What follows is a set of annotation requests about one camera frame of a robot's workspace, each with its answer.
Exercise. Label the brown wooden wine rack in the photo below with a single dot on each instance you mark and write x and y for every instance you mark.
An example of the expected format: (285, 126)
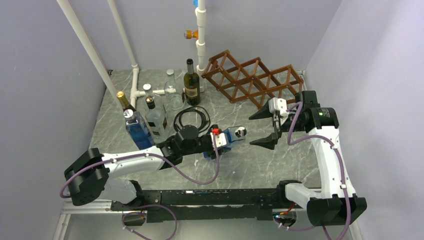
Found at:
(251, 80)

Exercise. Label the orange valve fitting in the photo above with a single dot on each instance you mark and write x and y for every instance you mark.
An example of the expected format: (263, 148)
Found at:
(188, 34)

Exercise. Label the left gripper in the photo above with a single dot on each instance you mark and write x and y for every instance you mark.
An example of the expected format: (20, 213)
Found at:
(215, 153)

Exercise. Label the clear glass bottle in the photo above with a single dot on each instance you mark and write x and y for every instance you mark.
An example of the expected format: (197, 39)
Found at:
(148, 90)
(173, 93)

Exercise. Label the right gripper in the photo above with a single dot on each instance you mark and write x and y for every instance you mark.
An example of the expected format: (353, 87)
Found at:
(268, 142)

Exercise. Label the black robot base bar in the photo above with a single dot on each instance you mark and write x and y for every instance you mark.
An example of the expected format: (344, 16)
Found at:
(207, 204)

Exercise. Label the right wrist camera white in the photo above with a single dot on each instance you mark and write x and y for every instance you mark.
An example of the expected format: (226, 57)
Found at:
(278, 106)

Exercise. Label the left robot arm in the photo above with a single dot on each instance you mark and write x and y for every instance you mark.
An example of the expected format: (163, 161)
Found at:
(94, 175)

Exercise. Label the white PVC pipe frame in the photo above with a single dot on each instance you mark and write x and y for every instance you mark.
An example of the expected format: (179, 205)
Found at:
(77, 26)

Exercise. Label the brown gold-capped wine bottle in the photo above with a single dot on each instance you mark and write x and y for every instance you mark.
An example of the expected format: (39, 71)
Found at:
(125, 103)

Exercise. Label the blue label clear bottle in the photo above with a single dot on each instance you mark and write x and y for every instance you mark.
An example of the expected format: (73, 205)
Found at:
(238, 135)
(137, 129)

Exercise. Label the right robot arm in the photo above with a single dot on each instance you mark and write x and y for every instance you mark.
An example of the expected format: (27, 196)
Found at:
(337, 203)

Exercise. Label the aluminium rail frame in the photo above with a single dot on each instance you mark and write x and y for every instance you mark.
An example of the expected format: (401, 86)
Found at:
(285, 219)

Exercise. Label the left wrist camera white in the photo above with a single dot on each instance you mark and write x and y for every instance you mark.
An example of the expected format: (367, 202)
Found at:
(219, 139)

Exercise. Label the dark green wine bottle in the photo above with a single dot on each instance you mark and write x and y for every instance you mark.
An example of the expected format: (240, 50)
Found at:
(191, 82)

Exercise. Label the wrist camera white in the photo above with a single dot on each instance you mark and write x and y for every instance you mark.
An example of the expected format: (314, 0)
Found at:
(278, 106)
(219, 139)

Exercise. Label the dark bottle black cap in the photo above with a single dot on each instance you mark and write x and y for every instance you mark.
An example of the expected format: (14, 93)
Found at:
(156, 118)

